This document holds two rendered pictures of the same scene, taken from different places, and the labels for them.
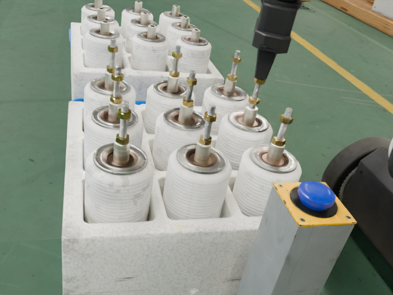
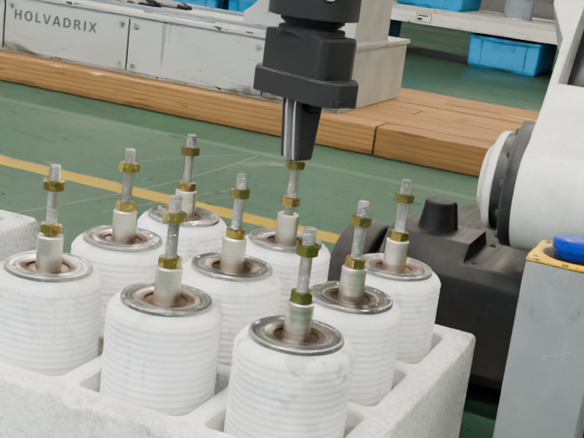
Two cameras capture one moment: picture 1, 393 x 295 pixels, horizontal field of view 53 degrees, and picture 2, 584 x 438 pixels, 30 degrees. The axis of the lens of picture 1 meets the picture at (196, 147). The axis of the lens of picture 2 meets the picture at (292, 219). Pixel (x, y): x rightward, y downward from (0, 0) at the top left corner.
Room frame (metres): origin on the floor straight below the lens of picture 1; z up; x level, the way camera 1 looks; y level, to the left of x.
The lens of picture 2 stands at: (-0.07, 0.71, 0.56)
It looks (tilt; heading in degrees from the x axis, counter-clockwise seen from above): 15 degrees down; 312
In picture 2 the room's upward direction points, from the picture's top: 7 degrees clockwise
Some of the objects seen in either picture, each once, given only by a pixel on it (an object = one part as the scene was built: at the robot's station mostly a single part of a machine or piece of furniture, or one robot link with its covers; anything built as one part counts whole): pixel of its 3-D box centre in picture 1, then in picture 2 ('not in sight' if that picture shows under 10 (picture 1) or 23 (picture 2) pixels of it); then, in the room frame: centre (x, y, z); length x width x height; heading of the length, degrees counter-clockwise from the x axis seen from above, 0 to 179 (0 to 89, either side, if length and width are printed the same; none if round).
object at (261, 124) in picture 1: (248, 121); (284, 241); (0.65, -0.08, 0.25); 0.08 x 0.08 x 0.01
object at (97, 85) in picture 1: (110, 86); (48, 267); (0.68, 0.18, 0.25); 0.08 x 0.08 x 0.01
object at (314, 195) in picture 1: (314, 197); (574, 250); (0.36, -0.14, 0.32); 0.04 x 0.04 x 0.02
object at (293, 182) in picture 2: (256, 91); (292, 183); (0.65, -0.08, 0.31); 0.01 x 0.01 x 0.08
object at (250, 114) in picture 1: (250, 115); (286, 228); (0.65, -0.08, 0.26); 0.02 x 0.02 x 0.03
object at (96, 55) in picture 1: (103, 68); not in sight; (0.97, 0.28, 0.16); 0.10 x 0.10 x 0.18
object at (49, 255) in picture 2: (110, 80); (49, 253); (0.68, 0.18, 0.26); 0.02 x 0.02 x 0.03
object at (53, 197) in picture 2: (111, 59); (52, 208); (0.68, 0.18, 0.30); 0.01 x 0.01 x 0.08
